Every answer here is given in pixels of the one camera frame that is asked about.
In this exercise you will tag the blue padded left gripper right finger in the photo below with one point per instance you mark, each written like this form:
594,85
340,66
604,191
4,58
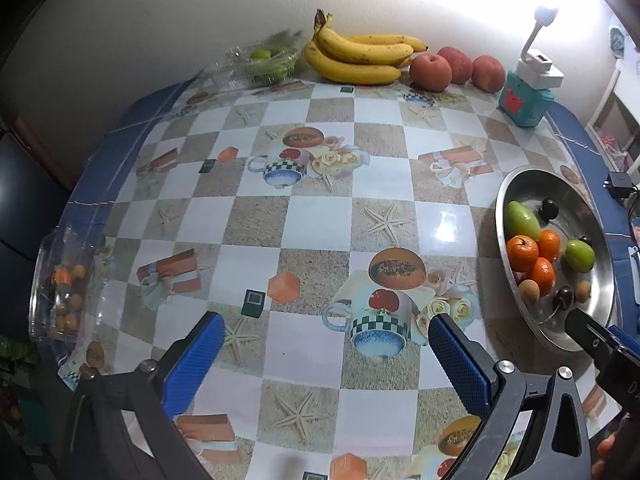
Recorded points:
555,444

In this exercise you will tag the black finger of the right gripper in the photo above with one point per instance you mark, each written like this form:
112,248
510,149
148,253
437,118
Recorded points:
603,344

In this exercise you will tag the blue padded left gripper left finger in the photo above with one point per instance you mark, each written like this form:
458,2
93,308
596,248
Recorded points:
121,426

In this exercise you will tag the dark plum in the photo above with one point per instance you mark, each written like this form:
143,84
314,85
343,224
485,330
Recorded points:
548,209
563,298
586,239

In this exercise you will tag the small brown longan fruit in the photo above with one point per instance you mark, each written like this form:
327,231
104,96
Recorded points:
529,292

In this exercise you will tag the small green lime fruit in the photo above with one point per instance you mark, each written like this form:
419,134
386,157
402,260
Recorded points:
579,255

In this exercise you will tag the orange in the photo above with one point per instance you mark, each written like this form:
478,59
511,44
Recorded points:
543,274

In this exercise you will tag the orange tangerine with stem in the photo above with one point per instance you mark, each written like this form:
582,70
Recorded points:
522,252

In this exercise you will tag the large green mango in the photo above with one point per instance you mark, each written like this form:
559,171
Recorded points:
520,220

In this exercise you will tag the round steel bowl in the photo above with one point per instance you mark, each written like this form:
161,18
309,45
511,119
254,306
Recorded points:
529,186

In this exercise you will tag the black power adapter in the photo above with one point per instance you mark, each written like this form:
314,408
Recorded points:
619,185

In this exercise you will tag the clear box of kumquats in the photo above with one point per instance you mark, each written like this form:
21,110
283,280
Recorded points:
59,296

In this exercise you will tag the teal toy box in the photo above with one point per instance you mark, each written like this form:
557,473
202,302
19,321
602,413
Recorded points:
522,103

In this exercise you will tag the red apple right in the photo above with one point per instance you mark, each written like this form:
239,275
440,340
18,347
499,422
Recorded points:
488,74

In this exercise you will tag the red apple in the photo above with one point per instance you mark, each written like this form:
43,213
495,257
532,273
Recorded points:
461,65
488,74
430,72

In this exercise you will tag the checkered patterned tablecloth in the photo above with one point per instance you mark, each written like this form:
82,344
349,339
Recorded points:
266,207

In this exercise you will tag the red apple middle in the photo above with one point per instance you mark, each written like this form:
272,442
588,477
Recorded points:
461,65

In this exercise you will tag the red apple front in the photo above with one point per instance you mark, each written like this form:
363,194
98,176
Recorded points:
430,72

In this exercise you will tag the yellow banana bunch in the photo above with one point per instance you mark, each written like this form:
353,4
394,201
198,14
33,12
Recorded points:
364,60

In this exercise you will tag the clear box of green fruit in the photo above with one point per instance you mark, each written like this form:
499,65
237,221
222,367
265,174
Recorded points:
258,64

